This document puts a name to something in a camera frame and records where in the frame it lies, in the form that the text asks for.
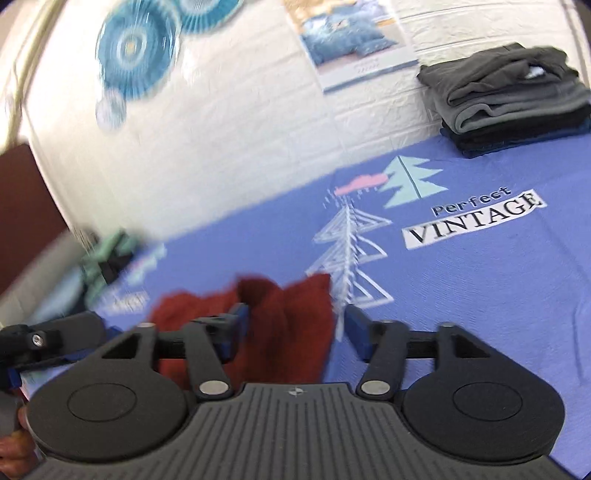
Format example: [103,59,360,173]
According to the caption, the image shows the red pants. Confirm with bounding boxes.
[148,274,335,389]

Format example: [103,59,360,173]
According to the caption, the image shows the person left hand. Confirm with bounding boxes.
[0,407,40,479]

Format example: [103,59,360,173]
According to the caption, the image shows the light blue folded cloth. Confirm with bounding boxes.
[28,267,83,325]

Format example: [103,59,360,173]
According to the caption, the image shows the grey bolster pillow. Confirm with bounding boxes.
[1,230,86,327]

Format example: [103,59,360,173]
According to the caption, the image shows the blue printed bed sheet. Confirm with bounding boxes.
[114,136,590,479]

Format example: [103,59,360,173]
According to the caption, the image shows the brown wooden headboard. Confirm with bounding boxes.
[0,144,67,291]

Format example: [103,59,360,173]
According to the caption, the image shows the dark navy folded garment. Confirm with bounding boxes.
[440,117,590,158]

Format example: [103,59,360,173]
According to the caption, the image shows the grey folded pants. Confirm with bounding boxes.
[418,43,590,134]

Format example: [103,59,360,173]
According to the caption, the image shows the large blue paper fan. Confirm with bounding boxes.
[96,0,180,102]

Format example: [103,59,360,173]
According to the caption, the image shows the bedding poster on wall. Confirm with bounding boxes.
[283,0,418,93]

